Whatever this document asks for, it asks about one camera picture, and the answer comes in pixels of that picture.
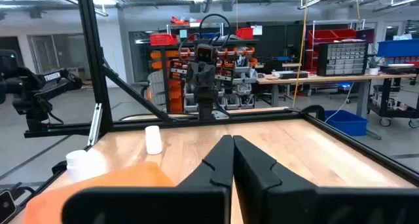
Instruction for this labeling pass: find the grey small-parts drawer cabinet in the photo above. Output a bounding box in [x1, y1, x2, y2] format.
[316, 41, 369, 77]

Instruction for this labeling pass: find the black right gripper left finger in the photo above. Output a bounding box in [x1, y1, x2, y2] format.
[61, 134, 235, 224]

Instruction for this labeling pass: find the black aluminium table frame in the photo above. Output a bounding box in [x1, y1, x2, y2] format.
[23, 0, 419, 224]

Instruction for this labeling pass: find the grey office chair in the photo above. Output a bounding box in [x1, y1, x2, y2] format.
[130, 69, 168, 111]

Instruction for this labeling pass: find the shelf with orange grey bins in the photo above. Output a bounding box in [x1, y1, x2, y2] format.
[146, 37, 260, 114]

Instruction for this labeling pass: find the black table-edge camera mount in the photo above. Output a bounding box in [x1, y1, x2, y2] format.
[0, 188, 18, 224]

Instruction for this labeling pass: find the white pill bottle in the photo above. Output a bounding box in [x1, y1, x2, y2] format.
[144, 125, 164, 156]

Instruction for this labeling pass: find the large blue storage tote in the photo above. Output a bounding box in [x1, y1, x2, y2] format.
[377, 39, 419, 58]

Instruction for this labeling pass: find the orange plastic basket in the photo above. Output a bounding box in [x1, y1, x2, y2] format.
[22, 160, 176, 224]

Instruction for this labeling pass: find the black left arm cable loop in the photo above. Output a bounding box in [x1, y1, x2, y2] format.
[177, 13, 232, 65]

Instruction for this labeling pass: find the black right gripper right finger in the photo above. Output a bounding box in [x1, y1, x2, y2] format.
[232, 135, 419, 224]

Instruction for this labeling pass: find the silver metal frame bracket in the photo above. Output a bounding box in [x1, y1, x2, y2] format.
[86, 102, 103, 147]

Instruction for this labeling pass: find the small potted plant white pot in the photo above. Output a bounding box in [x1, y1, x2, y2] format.
[367, 56, 383, 76]

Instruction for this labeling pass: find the red plastic bin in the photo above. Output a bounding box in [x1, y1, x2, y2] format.
[149, 33, 178, 47]
[235, 27, 255, 41]

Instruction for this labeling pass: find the black flat device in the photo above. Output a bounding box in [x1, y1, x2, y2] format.
[276, 70, 309, 80]

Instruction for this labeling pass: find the white floor cable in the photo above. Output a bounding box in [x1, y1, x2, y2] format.
[324, 82, 355, 123]

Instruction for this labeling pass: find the white ball bottom on table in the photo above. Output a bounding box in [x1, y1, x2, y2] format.
[65, 148, 107, 184]

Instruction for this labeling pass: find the black wheeled cart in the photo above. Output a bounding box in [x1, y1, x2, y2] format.
[367, 65, 419, 129]

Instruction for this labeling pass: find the yellow hanging cord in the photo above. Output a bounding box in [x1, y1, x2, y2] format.
[291, 0, 310, 108]

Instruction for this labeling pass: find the wooden-top workbench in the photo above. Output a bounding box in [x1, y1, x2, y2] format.
[255, 73, 417, 140]

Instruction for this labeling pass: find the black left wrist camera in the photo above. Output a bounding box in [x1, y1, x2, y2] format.
[194, 43, 217, 64]

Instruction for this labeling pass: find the blue plastic floor bin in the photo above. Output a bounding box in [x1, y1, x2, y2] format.
[323, 109, 369, 137]

